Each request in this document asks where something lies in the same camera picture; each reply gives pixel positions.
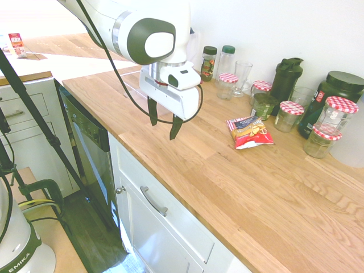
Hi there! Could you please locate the green C clamp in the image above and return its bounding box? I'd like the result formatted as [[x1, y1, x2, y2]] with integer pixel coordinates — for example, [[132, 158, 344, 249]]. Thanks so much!
[[17, 178, 65, 218]]

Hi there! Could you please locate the small jar dark green lid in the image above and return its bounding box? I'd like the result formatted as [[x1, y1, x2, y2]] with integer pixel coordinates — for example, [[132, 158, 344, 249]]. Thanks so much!
[[251, 93, 279, 122]]

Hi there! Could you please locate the wooden robot mounting board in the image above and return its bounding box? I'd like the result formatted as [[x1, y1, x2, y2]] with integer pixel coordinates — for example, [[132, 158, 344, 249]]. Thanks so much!
[[5, 167, 89, 273]]

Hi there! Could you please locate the large jar red checkered lid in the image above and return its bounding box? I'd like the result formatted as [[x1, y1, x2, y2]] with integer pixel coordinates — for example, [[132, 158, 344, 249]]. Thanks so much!
[[315, 96, 359, 137]]

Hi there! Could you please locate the yellow cable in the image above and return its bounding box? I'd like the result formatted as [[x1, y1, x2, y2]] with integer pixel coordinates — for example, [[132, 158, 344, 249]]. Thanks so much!
[[18, 198, 62, 214]]

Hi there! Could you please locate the black shaker bottle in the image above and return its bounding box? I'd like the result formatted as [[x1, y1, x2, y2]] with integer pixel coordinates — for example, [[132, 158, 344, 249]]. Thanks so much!
[[269, 57, 304, 117]]

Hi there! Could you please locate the spice jar black lid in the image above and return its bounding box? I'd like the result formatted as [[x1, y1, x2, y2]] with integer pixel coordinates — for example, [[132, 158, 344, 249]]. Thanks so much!
[[200, 45, 218, 82]]

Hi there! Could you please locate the silver bar drawer handle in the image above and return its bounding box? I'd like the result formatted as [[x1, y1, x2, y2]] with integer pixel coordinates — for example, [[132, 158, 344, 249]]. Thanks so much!
[[139, 185, 168, 218]]

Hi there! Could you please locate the white side drawer cabinet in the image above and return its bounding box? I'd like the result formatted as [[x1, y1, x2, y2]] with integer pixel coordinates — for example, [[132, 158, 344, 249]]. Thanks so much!
[[0, 76, 81, 198]]

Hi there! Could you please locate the white counter base cabinet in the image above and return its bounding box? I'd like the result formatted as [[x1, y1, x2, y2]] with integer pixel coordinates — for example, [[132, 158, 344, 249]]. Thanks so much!
[[107, 131, 253, 273]]

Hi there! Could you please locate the silver side drawer handle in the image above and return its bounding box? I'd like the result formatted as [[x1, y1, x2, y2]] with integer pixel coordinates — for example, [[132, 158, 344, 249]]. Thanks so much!
[[3, 110, 26, 119]]

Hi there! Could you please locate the white translucent plastic container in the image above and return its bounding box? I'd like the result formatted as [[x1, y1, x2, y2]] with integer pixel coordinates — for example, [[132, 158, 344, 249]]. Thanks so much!
[[329, 96, 364, 168]]

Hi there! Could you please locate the clear rectangular plastic container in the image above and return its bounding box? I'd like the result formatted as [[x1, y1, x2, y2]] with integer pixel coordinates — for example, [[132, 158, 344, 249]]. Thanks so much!
[[121, 67, 151, 99]]

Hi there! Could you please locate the short clear glass tumbler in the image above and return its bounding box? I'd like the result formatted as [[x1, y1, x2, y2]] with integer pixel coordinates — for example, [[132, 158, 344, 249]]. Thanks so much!
[[289, 86, 317, 126]]

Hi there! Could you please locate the red drink carton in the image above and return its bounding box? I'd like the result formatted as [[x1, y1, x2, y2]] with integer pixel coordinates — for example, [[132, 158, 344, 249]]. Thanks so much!
[[7, 32, 28, 59]]

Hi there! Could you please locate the black stainless dishwasher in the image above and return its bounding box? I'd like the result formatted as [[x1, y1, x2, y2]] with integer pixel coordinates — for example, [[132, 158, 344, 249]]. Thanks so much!
[[58, 84, 121, 231]]

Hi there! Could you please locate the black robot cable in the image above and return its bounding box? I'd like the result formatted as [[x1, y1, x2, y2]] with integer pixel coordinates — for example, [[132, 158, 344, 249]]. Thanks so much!
[[74, 0, 204, 125]]

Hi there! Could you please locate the tall clear drinking glass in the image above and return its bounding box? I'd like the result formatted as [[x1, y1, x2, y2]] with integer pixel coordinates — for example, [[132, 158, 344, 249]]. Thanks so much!
[[231, 60, 253, 98]]

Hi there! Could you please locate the clear bottle green lid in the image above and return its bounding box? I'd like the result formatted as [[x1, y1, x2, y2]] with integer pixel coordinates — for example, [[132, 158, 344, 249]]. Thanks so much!
[[215, 44, 236, 86]]

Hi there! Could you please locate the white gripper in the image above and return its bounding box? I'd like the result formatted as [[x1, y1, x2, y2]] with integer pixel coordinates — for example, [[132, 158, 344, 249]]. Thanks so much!
[[138, 67, 200, 141]]

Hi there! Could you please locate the black camera tripod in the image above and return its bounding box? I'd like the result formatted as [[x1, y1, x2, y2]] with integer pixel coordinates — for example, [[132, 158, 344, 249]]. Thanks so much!
[[0, 48, 115, 231]]

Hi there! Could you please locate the glass jar red checkered lid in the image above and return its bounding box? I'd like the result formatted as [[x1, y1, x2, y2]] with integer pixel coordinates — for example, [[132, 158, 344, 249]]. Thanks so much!
[[216, 73, 239, 100], [303, 125, 343, 159], [274, 101, 305, 133], [250, 80, 273, 106]]

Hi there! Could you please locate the large black supplement tub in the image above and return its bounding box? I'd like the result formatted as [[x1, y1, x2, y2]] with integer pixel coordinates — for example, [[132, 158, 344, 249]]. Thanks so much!
[[297, 71, 364, 140]]

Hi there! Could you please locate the red honey BBQ chip bag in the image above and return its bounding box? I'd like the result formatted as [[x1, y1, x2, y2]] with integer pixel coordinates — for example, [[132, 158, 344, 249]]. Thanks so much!
[[226, 115, 276, 151]]

